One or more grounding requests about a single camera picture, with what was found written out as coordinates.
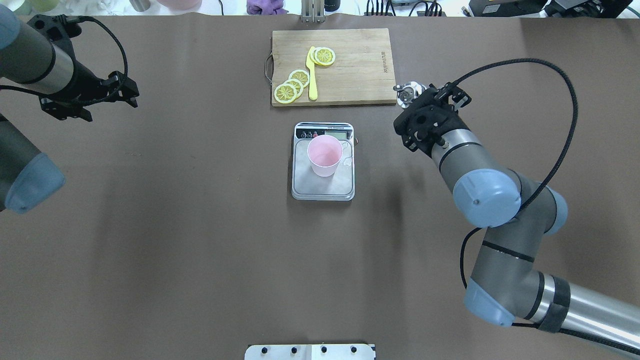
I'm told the aluminium frame post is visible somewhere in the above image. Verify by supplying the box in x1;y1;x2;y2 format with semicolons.
300;0;326;24

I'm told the wooden cutting board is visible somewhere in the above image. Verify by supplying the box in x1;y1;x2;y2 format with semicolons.
270;28;397;107

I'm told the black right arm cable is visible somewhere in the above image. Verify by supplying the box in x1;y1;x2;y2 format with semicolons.
445;58;640;358

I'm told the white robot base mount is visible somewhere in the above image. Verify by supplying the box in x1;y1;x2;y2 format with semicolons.
244;342;377;360

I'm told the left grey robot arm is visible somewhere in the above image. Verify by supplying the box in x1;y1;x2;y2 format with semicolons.
0;5;140;214

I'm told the lemon slice middle of three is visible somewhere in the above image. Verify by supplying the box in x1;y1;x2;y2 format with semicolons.
283;79;305;98

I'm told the pink plastic cup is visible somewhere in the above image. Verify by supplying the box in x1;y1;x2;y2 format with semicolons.
307;134;343;177

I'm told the glass sauce bottle metal spout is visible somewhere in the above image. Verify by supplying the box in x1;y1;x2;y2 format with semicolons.
392;80;428;110

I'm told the yellow plastic knife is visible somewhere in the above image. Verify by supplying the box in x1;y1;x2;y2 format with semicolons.
305;46;318;101

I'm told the purple cloth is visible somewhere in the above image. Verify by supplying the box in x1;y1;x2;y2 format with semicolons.
246;0;289;16

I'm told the lemon slice lowest of three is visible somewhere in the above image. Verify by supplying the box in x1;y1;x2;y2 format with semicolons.
273;83;298;105

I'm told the digital kitchen scale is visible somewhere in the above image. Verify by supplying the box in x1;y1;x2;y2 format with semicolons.
291;121;355;202

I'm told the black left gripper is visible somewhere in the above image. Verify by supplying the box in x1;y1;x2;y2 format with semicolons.
39;63;140;122

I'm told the lemon slice near knife tip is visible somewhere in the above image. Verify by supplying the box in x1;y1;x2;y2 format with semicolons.
311;47;336;67

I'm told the pink bowl with ice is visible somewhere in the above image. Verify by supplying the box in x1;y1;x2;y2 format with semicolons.
157;0;202;10

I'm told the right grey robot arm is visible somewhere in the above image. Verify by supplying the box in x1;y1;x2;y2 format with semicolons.
393;81;639;359

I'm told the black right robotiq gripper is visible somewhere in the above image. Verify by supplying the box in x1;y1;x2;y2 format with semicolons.
393;89;469;157

